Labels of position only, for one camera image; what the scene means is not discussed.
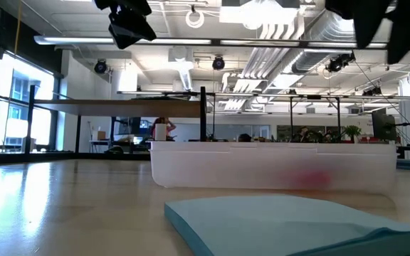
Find yellow hanging cord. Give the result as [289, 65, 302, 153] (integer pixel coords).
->
[14, 0, 23, 55]

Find round black ceiling fixture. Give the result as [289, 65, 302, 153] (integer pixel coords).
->
[93, 58, 108, 75]
[211, 55, 226, 71]

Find blue sticky note pad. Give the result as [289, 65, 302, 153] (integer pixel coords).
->
[164, 193, 410, 256]

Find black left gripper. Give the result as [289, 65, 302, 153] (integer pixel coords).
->
[94, 0, 158, 50]

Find red handled scissors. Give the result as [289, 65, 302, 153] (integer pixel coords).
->
[288, 169, 334, 189]

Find black background workstation frame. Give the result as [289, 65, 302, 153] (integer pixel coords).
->
[117, 90, 410, 143]

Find clear pencil box orange lid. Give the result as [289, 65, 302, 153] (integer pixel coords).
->
[149, 141, 398, 190]

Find background potted plant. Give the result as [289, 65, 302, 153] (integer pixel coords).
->
[343, 124, 362, 144]

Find white cylinder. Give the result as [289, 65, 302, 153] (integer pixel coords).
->
[154, 123, 168, 142]

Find wooden shelf black posts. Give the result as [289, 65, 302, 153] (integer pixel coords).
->
[24, 85, 209, 154]

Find black computer monitor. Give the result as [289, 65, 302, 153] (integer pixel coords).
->
[371, 107, 397, 142]

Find white coiled cable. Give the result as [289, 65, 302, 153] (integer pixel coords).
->
[184, 9, 206, 29]

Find white ceiling pipe bundle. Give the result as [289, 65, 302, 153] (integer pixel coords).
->
[221, 14, 306, 111]

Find white vertical duct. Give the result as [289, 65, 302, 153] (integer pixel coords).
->
[167, 45, 196, 92]

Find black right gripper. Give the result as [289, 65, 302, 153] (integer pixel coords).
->
[325, 0, 410, 65]

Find silver ceiling air duct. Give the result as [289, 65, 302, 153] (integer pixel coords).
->
[290, 10, 356, 75]

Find long ceiling light strip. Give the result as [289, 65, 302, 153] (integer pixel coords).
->
[33, 34, 410, 50]

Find person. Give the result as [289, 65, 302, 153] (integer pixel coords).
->
[295, 126, 315, 144]
[150, 117, 177, 142]

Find black ceiling camera cluster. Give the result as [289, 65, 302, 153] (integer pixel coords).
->
[325, 51, 357, 74]

